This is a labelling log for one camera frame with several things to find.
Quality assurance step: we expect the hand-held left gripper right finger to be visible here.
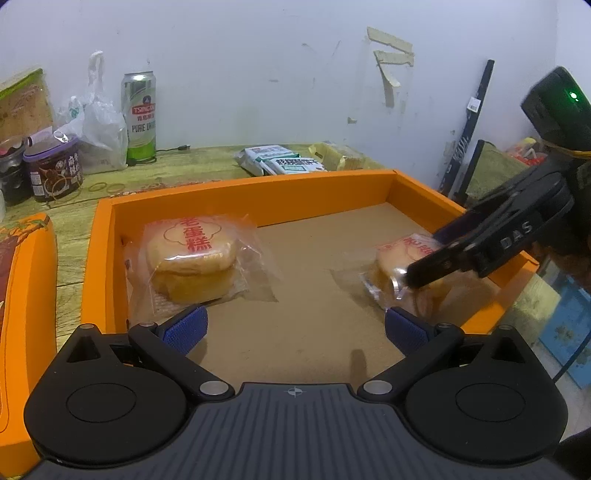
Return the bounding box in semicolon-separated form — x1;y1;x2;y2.
358;306;531;403

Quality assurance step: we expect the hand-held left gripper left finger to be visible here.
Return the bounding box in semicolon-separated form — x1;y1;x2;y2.
62;304;236;402

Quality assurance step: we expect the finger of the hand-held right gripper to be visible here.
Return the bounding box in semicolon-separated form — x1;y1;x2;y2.
404;244;481;290
431;210;485;250

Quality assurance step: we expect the round cake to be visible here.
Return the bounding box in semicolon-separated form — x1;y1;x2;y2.
330;232;491;320
124;212;281;320

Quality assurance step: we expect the orange cardboard box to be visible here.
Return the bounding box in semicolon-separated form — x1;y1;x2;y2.
81;168;541;386

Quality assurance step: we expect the orange printed box lid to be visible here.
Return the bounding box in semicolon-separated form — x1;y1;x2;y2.
0;215;58;469

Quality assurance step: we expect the white green biscuit packet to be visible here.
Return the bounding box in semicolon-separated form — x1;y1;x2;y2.
233;145;301;177
263;156;329;175

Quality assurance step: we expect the black-framed patterned board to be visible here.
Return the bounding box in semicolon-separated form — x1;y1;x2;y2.
457;138;540;209

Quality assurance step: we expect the red plastic packaging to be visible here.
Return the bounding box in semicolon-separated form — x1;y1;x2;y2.
505;137;555;168

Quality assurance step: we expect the blue box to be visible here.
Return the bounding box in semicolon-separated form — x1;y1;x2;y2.
538;276;591;389

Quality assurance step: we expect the black long bar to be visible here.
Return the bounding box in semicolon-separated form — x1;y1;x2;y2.
438;59;496;195

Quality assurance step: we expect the clear-wrapped cracker pack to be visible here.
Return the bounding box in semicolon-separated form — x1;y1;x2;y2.
308;141;366;171

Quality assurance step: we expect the beige tape strip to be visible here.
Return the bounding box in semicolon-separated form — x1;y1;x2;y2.
373;50;415;68
379;60;402;109
367;27;414;54

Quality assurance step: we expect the purple-lid jar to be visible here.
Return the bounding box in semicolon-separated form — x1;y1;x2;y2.
23;131;85;202

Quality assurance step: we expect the clear plastic bag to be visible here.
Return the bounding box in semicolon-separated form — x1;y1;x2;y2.
58;50;129;175

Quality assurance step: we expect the green and silver beer can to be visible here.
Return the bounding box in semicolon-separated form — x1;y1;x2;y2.
121;71;158;163

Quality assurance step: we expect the dark glass jar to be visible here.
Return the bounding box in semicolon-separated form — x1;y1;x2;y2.
0;137;29;206

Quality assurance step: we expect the brown snack bag green top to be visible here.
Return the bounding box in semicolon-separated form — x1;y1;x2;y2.
0;68;55;141

